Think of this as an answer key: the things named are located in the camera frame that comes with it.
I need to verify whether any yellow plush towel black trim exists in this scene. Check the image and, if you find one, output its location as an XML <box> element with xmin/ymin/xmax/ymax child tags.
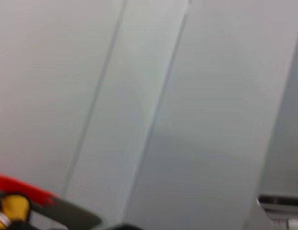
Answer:
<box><xmin>0</xmin><ymin>191</ymin><xmax>33</xmax><ymax>230</ymax></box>

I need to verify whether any grey perforated plastic storage box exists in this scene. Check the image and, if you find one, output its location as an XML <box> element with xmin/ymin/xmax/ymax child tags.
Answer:
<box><xmin>0</xmin><ymin>189</ymin><xmax>104</xmax><ymax>230</ymax></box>

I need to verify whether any orange box handle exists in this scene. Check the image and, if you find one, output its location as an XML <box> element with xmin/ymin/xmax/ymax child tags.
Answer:
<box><xmin>0</xmin><ymin>174</ymin><xmax>55</xmax><ymax>207</ymax></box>

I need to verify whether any dark metal rail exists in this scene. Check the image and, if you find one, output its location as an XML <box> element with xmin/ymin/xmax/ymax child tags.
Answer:
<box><xmin>258</xmin><ymin>195</ymin><xmax>298</xmax><ymax>213</ymax></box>

